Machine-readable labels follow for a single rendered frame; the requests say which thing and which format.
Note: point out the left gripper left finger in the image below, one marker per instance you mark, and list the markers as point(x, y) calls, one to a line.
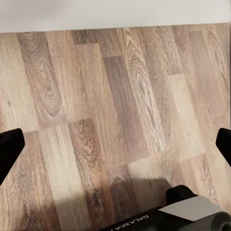
point(12, 143)

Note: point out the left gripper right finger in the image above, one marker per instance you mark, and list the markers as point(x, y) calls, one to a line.
point(223, 142)

